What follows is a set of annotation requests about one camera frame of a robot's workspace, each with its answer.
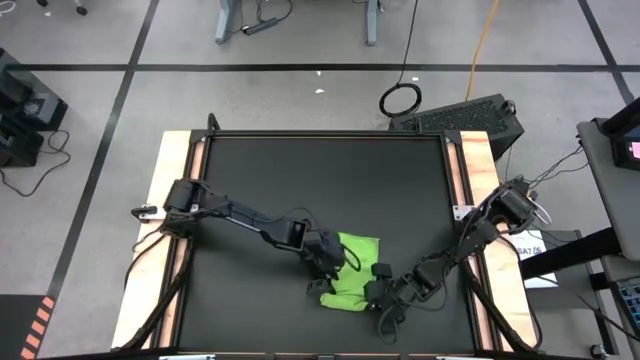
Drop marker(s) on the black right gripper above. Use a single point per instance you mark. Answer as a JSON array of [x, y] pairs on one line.
[[390, 294]]

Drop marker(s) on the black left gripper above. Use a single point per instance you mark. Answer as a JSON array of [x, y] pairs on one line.
[[315, 255]]

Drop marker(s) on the green microfibre towel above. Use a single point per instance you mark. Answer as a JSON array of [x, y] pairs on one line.
[[357, 280]]

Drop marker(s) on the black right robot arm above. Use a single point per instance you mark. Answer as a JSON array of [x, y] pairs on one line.
[[435, 270]]

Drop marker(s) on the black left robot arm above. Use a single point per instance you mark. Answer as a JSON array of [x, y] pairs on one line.
[[250, 220]]

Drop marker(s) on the white paper sign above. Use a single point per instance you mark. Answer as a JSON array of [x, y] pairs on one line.
[[525, 245]]

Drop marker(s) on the black cart base beam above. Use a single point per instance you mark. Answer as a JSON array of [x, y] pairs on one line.
[[570, 255]]

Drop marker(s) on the black perforated computer tower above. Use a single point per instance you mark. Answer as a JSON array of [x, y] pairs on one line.
[[460, 117]]

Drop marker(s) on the black castor wheel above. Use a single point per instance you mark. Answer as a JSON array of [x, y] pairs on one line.
[[598, 351]]

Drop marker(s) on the control keypad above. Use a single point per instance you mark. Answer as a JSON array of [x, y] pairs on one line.
[[631, 305]]

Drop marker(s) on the grey side table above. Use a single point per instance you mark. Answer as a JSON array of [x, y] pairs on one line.
[[610, 200]]

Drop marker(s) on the black power strip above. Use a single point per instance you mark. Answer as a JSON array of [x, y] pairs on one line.
[[260, 26]]

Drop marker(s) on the wooden desk grey legs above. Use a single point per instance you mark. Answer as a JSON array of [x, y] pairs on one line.
[[227, 20]]

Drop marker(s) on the black screen device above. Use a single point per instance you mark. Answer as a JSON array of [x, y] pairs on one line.
[[625, 150]]

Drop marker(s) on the black orange striped floor mat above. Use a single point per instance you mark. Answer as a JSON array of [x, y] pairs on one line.
[[15, 325]]

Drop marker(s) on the black equipment case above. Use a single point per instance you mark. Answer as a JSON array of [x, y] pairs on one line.
[[30, 105]]

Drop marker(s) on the grey office chair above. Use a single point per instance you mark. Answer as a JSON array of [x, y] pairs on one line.
[[81, 10]]

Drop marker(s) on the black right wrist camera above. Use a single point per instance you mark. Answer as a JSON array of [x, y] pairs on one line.
[[382, 270]]

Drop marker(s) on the white metal bracket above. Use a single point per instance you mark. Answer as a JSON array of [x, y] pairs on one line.
[[461, 212]]

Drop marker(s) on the black aluminium table frame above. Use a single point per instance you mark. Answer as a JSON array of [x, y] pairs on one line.
[[325, 134]]

